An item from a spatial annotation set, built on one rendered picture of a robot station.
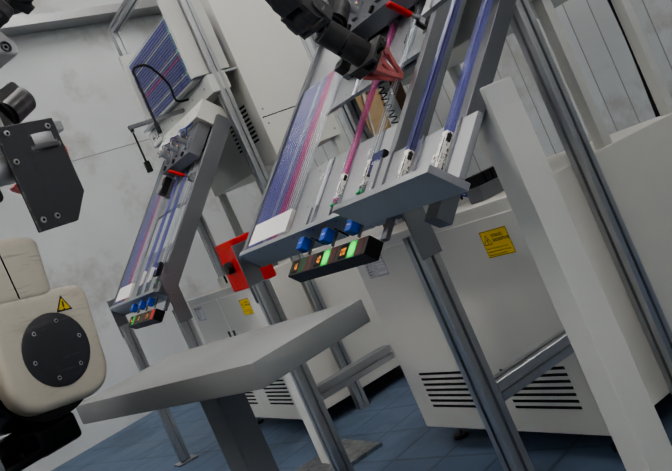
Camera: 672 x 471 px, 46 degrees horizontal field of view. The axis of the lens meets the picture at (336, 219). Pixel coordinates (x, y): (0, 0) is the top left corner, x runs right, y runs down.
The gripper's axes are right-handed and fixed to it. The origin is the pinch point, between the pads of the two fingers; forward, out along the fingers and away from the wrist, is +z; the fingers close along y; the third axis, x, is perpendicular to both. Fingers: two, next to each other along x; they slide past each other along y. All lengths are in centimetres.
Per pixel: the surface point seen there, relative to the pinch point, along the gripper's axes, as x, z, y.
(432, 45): -4.0, 0.8, -10.0
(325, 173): 17.7, 0.4, 22.9
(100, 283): -9, 20, 382
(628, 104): -173, 215, 159
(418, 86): 6.5, 0.4, -10.1
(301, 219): 28.4, 0.7, 28.7
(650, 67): -35, 61, -9
